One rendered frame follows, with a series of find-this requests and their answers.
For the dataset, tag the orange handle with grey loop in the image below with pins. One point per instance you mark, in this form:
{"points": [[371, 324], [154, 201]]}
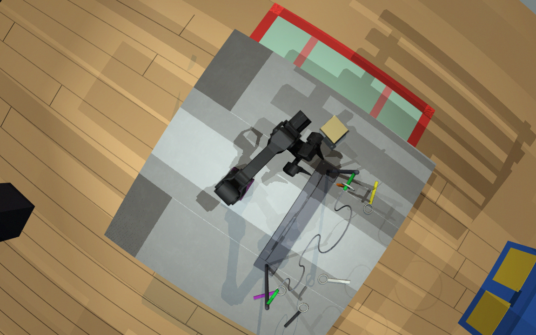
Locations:
{"points": [[343, 185]]}

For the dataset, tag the yellow rectangular block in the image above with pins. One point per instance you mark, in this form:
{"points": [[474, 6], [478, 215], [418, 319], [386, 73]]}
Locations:
{"points": [[333, 129]]}

